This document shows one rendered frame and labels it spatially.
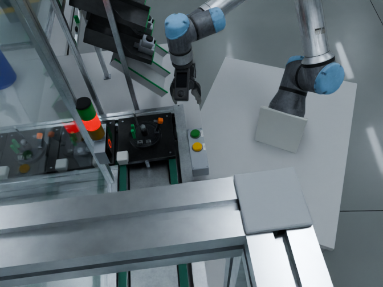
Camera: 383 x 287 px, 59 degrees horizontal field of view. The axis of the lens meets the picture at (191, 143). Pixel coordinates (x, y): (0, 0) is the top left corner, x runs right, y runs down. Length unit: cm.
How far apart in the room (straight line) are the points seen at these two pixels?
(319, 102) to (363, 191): 99
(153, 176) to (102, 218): 126
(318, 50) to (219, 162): 61
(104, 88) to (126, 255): 174
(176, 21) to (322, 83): 57
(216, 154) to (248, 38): 213
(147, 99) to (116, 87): 20
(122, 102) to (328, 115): 101
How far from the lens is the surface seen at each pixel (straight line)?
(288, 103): 142
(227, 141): 157
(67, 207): 18
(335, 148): 164
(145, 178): 143
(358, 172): 268
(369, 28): 389
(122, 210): 17
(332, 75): 133
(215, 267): 132
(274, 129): 148
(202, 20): 110
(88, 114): 105
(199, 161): 139
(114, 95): 183
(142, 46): 146
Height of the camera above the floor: 214
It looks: 55 degrees down
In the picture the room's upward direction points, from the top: 6 degrees counter-clockwise
